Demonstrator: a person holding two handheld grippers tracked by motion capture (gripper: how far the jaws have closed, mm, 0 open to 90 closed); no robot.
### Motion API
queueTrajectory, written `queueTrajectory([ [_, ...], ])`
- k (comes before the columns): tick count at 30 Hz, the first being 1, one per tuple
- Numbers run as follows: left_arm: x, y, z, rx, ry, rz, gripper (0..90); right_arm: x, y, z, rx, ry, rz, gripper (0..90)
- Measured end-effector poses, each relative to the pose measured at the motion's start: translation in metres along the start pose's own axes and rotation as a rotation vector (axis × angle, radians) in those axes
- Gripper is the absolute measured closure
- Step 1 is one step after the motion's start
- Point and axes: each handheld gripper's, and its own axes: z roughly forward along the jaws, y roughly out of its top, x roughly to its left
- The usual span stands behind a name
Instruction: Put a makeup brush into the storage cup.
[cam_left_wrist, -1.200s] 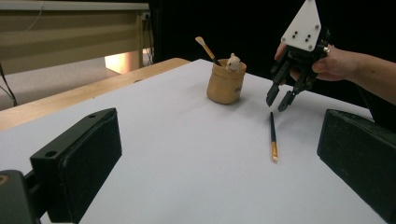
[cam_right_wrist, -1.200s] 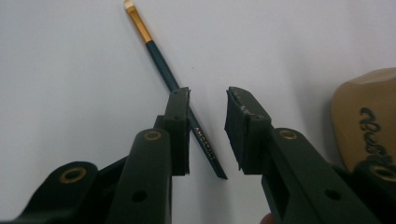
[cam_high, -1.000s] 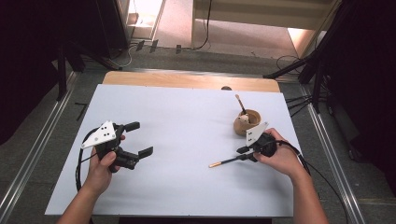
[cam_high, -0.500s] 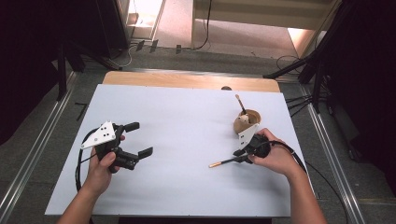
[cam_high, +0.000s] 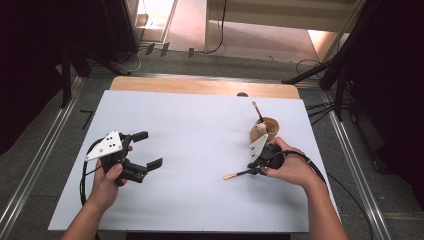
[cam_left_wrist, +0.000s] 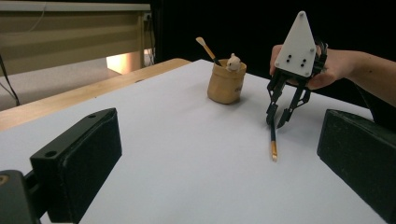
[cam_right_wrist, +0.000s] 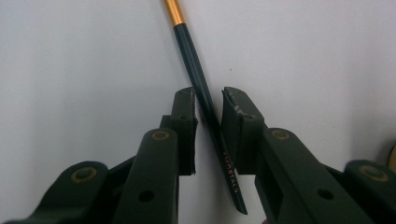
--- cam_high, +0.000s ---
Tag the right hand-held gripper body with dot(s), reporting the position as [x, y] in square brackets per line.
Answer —
[258, 146]

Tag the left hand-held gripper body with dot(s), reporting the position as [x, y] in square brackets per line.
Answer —
[106, 146]

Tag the black chopstick with wooden end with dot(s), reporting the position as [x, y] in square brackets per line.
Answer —
[235, 175]
[257, 111]

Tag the wooden holder with bear figure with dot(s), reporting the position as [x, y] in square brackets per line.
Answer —
[272, 128]

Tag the person's right hand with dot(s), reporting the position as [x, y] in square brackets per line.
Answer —
[296, 168]

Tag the person's left hand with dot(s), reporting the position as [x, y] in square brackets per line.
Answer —
[103, 188]

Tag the white board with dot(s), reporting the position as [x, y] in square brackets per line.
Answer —
[200, 200]

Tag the thin black stand legs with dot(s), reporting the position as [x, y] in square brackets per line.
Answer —
[320, 111]

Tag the wooden table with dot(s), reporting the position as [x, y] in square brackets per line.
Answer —
[200, 86]

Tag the black tripod stand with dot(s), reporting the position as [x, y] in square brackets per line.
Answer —
[340, 86]
[65, 76]

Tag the white cabinet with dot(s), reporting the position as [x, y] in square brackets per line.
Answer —
[156, 20]

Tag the dark curtain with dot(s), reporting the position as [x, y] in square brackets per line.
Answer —
[30, 50]
[396, 83]

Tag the white shelf unit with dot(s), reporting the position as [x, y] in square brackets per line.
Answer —
[283, 15]

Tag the metal floor rail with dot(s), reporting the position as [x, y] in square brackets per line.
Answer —
[43, 143]
[353, 160]

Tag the small black floor bracket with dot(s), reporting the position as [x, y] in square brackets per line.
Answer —
[191, 52]
[165, 49]
[150, 48]

